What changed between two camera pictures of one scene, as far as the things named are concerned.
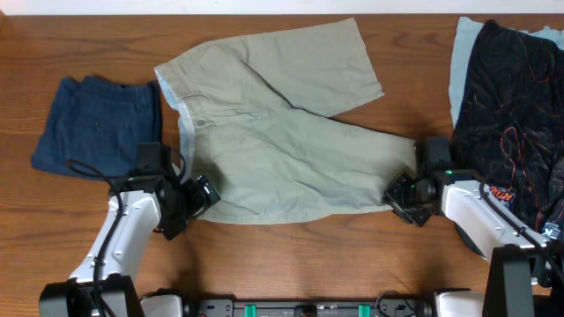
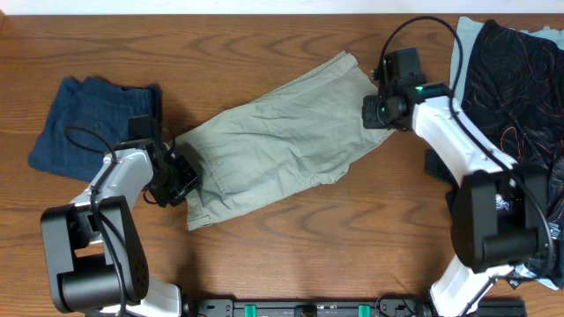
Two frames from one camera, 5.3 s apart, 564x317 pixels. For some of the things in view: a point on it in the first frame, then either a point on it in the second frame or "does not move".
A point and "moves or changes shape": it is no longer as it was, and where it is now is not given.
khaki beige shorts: (261, 121) moves or changes shape
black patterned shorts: (509, 127) does not move
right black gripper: (393, 199) -> (371, 120)
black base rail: (398, 307) does not move
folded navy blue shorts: (97, 127) does not move
